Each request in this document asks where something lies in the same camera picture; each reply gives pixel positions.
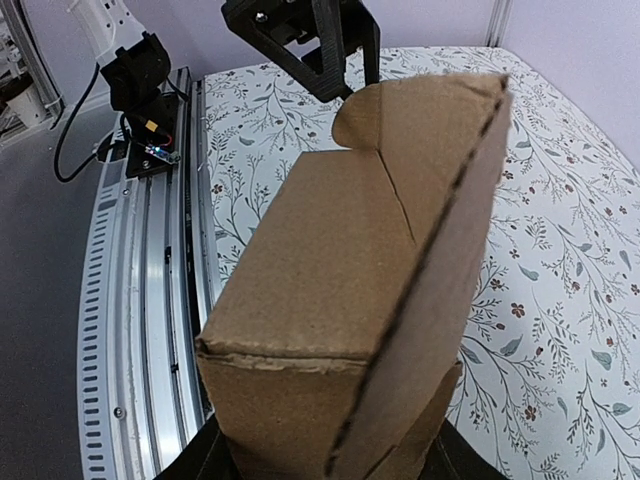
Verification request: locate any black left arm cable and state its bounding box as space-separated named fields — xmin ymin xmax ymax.
xmin=53 ymin=59 xmax=131 ymax=184

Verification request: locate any brown cardboard box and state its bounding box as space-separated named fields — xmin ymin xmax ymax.
xmin=196 ymin=74 xmax=512 ymax=479

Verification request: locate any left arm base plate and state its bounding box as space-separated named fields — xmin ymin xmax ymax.
xmin=94 ymin=92 xmax=189 ymax=178

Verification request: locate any right aluminium corner post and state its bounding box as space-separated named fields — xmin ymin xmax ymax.
xmin=485 ymin=0 xmax=513 ymax=48

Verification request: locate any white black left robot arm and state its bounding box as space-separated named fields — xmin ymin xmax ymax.
xmin=68 ymin=1 xmax=380 ymax=112

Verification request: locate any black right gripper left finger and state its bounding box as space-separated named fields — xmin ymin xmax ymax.
xmin=155 ymin=415 xmax=240 ymax=480

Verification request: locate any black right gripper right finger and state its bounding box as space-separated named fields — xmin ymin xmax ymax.
xmin=424 ymin=420 xmax=505 ymax=480

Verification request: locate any floral patterned table mat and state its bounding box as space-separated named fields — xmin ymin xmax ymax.
xmin=203 ymin=47 xmax=639 ymax=479

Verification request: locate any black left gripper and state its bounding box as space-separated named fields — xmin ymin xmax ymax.
xmin=221 ymin=1 xmax=380 ymax=100

